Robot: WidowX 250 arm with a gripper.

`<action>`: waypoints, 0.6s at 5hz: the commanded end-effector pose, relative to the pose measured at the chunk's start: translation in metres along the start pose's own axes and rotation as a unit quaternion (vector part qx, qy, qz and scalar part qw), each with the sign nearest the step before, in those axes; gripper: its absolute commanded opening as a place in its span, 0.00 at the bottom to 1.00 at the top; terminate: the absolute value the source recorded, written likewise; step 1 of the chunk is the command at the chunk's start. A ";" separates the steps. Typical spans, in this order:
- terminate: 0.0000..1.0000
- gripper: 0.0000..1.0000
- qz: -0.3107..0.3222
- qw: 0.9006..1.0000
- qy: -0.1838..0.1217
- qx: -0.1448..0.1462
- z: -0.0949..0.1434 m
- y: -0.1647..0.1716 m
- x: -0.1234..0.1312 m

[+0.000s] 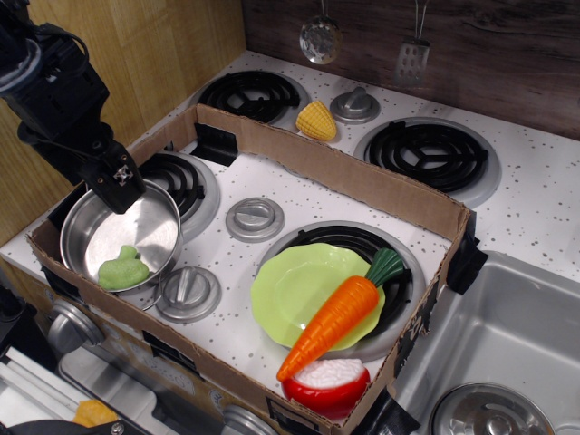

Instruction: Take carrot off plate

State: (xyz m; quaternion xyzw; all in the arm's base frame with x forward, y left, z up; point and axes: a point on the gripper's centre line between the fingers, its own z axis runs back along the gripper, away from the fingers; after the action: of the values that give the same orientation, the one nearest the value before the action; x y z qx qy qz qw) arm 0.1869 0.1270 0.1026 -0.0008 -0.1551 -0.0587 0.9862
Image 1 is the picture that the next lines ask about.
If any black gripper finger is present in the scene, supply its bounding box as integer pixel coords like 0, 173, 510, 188
80, 140, 146, 214

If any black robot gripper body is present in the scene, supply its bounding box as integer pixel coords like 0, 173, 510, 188
1, 34, 113, 185

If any orange toy carrot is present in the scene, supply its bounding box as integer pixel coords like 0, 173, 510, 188
276, 248, 404, 382

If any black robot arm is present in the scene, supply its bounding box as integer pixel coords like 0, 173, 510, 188
1, 1, 146, 214

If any light green plastic plate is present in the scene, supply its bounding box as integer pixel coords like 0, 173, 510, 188
250, 243, 370, 349

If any silver metal pot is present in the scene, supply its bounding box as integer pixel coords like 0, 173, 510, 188
60, 181, 183, 311

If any front left black burner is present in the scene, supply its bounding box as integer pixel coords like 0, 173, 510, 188
140, 151, 220, 243

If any black burner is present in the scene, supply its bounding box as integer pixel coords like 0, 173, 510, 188
140, 151, 220, 243
188, 71, 312, 131
257, 220, 426, 363
353, 117, 501, 208

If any green toy vegetable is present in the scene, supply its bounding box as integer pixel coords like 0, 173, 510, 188
98, 245, 150, 290

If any front silver stove knob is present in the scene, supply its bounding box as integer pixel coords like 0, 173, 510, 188
156, 266, 222, 324

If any silver stove knob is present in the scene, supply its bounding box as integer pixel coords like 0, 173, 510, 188
330, 86, 381, 125
156, 266, 222, 324
226, 198, 285, 243

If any middle silver stove knob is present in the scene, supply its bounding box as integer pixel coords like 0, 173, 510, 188
226, 198, 285, 243

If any left oven front knob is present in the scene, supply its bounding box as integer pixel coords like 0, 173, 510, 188
48, 299, 105, 354

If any oven knob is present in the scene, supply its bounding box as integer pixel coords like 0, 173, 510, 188
48, 299, 105, 354
220, 404, 277, 435

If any back left black burner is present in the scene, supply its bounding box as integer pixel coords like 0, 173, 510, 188
188, 71, 312, 131

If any yellow toy corn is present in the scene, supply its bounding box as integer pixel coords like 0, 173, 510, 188
295, 101, 337, 141

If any yellow toy piece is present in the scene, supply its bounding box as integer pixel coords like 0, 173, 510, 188
72, 400, 119, 428

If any hanging slotted spoon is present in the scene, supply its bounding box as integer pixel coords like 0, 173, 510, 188
299, 0, 343, 65

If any back silver stove knob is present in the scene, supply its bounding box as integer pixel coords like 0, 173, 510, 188
330, 86, 381, 125

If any lower oven front knob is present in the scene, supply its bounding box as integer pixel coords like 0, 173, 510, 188
220, 404, 277, 435

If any brown cardboard fence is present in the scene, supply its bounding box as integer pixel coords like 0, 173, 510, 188
28, 105, 477, 434

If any red bowl of rice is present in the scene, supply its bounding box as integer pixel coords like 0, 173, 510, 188
282, 359, 371, 420

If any front right black burner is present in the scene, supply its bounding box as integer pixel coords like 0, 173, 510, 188
257, 220, 426, 363

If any hanging metal spatula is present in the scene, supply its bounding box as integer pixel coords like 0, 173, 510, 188
393, 1, 430, 88

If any back right black burner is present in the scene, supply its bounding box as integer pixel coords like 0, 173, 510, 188
353, 117, 501, 208

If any silver metal sink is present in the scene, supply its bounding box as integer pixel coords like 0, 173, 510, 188
395, 252, 579, 434

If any silver pot lid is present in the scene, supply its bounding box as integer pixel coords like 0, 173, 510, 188
429, 382, 555, 435

